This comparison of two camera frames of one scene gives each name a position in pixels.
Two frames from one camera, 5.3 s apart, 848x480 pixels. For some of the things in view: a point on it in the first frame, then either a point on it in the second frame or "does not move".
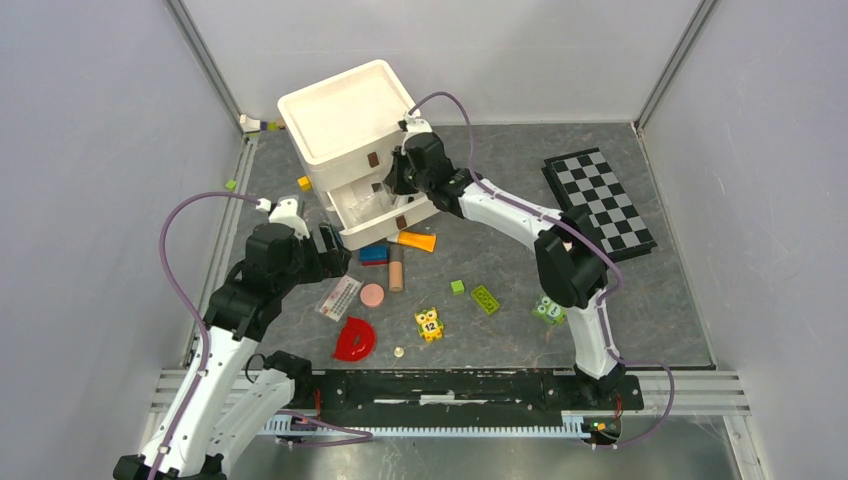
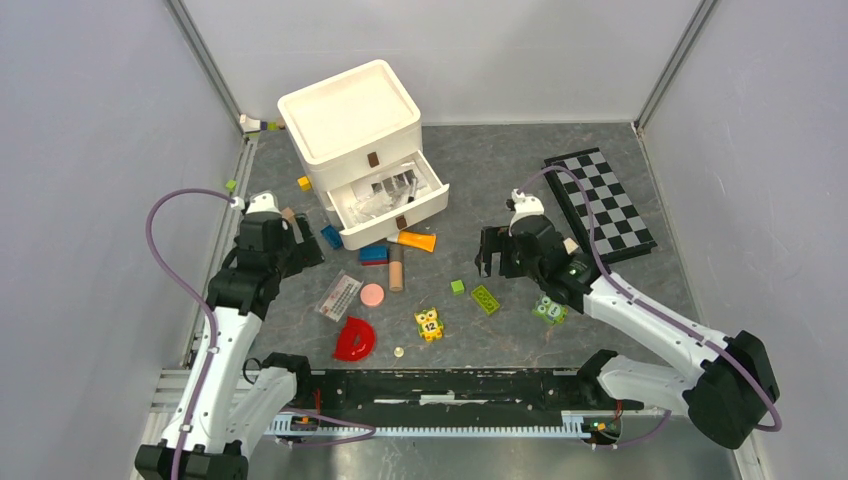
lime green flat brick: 485,300 does not move
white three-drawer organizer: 346,126 does not move
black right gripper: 394,176 -> 492,239
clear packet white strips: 365,206 does not move
